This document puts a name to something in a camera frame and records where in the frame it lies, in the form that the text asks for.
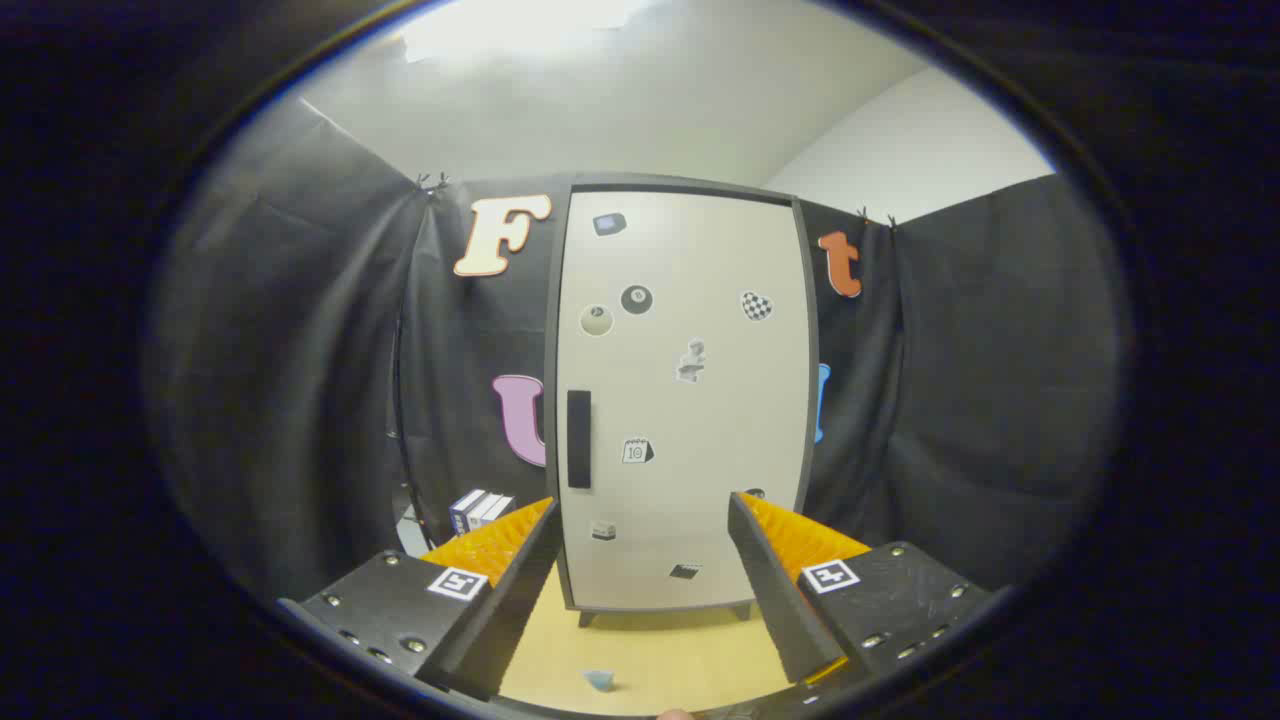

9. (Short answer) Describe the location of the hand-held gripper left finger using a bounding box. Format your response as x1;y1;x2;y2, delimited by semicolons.
278;496;563;701

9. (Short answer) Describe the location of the black door handle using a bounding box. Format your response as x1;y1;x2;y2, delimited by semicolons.
567;390;593;490

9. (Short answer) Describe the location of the dark grey cabinet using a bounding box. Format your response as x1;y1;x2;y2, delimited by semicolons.
543;175;823;629

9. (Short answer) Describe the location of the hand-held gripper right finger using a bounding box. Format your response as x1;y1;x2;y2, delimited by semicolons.
727;490;991;691

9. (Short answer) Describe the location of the black backdrop cloth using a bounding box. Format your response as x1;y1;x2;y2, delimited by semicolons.
150;100;1131;611

